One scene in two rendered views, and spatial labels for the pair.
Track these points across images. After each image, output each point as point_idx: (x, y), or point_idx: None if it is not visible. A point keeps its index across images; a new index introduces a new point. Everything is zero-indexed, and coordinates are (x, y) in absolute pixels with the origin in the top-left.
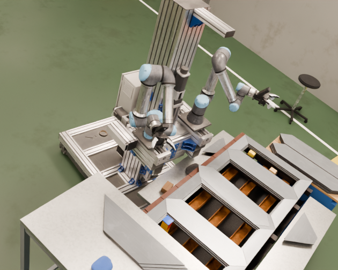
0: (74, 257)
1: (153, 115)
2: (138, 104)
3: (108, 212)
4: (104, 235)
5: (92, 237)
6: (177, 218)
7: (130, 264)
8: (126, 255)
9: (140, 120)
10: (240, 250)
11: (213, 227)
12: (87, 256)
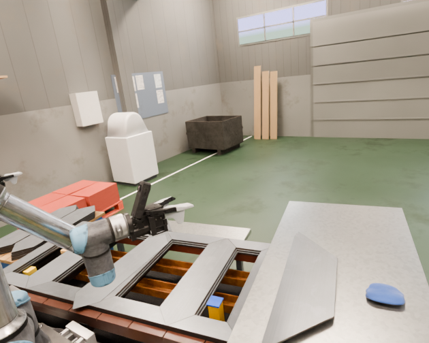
0: (417, 335)
1: (93, 224)
2: None
3: (296, 326)
4: (338, 318)
5: (358, 331)
6: (199, 301)
7: (345, 275)
8: (337, 282)
9: (30, 325)
10: (211, 244)
11: (192, 267)
12: (394, 320)
